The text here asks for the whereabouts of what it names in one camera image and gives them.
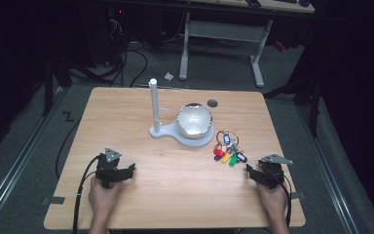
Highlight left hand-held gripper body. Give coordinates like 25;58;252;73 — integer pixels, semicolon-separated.
94;147;125;190

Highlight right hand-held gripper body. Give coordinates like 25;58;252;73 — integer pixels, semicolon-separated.
256;153;295;190

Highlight key ring with coloured tags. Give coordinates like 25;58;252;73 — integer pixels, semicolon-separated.
212;130;249;169

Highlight person's right hand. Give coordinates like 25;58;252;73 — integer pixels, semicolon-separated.
256;181;289;223

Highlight person's left hand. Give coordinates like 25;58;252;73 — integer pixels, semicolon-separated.
88;176;125;222

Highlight white stand with pole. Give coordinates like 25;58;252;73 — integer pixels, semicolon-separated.
148;77;216;148

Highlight silver metal bowl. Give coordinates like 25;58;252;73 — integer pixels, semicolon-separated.
175;102;214;139

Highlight black metal stand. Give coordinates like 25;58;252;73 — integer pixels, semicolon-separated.
262;64;325;138
42;55;74;117

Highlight white-legged wooden desk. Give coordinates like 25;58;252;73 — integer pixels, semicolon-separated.
174;0;317;89

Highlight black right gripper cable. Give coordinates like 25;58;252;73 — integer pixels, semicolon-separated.
271;169;294;228

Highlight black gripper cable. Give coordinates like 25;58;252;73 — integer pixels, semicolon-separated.
271;169;294;228
72;154;102;234

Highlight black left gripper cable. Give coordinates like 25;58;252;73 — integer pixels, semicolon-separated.
72;154;102;234

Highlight metal floor rail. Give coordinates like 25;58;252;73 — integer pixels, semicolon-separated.
0;87;66;228
296;103;361;234

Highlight black floor cables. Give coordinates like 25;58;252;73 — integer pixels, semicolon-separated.
67;16;149;89

